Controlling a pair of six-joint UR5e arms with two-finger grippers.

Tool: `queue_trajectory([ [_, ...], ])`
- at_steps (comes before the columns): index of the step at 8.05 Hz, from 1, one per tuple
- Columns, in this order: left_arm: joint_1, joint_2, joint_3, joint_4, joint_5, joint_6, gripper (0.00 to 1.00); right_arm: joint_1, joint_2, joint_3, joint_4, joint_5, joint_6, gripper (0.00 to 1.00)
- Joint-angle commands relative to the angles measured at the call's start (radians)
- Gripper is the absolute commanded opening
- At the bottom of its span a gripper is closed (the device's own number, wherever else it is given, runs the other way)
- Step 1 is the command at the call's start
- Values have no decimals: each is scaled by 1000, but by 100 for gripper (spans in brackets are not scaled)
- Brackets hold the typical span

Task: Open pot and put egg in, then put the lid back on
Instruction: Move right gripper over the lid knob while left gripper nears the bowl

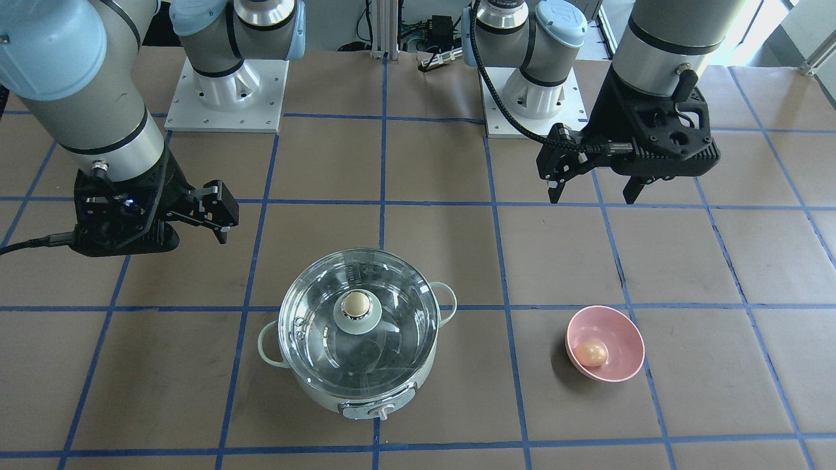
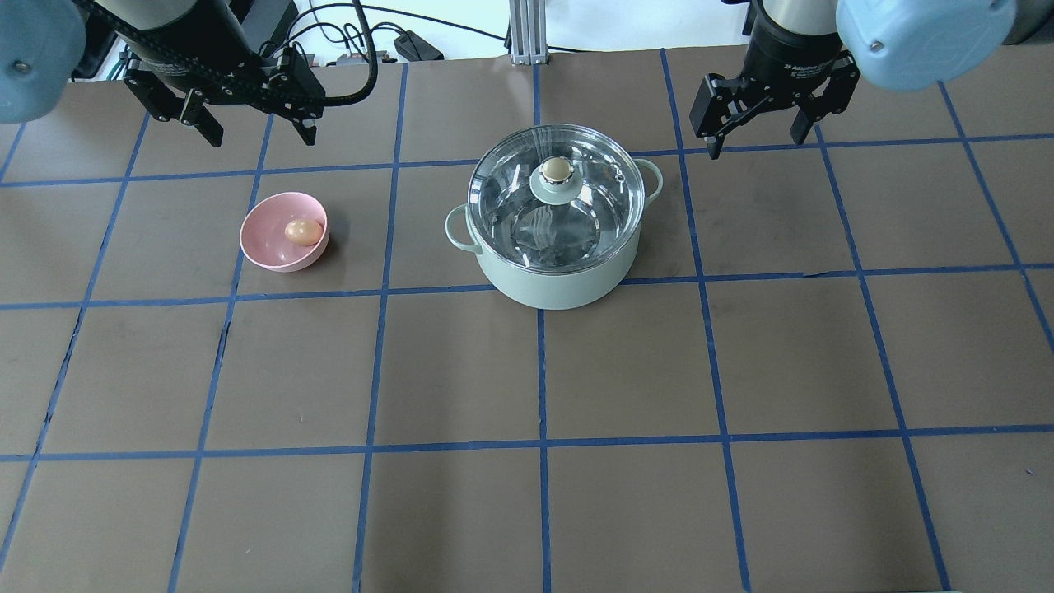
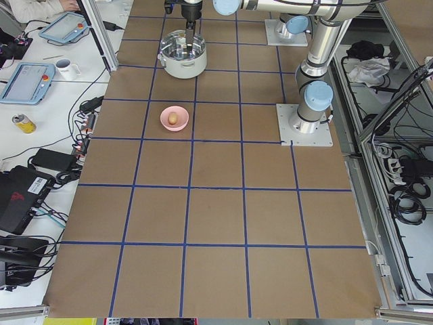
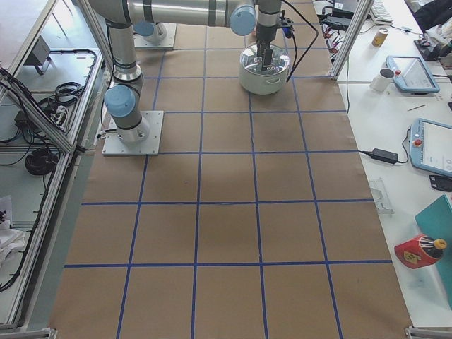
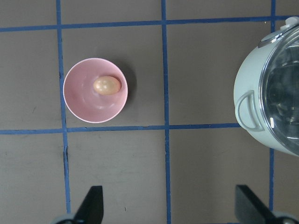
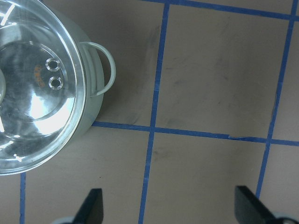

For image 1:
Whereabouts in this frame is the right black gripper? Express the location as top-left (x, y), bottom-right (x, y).
top-left (71, 147), bottom-right (240, 258)

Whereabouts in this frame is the pale green cooking pot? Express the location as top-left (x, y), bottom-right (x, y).
top-left (257, 248), bottom-right (458, 420)

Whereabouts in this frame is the aluminium frame post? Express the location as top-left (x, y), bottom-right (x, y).
top-left (368, 1), bottom-right (400, 62)

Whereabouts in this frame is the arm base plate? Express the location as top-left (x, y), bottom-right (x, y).
top-left (487, 67), bottom-right (588, 137)
top-left (165, 59), bottom-right (289, 134)

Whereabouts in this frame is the glass pot lid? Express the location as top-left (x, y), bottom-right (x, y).
top-left (278, 248), bottom-right (440, 400)

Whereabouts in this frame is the pink bowl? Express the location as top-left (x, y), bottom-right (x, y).
top-left (564, 305), bottom-right (645, 383)

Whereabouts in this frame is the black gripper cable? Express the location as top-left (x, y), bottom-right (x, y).
top-left (469, 0), bottom-right (588, 152)

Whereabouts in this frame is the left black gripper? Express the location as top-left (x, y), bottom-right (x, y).
top-left (536, 67), bottom-right (722, 205)

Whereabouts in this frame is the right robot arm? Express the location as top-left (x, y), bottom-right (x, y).
top-left (2, 1), bottom-right (306, 258)

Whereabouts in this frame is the brown egg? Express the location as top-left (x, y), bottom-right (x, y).
top-left (572, 341), bottom-right (609, 368)

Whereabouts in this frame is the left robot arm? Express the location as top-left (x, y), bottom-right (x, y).
top-left (462, 1), bottom-right (744, 204)

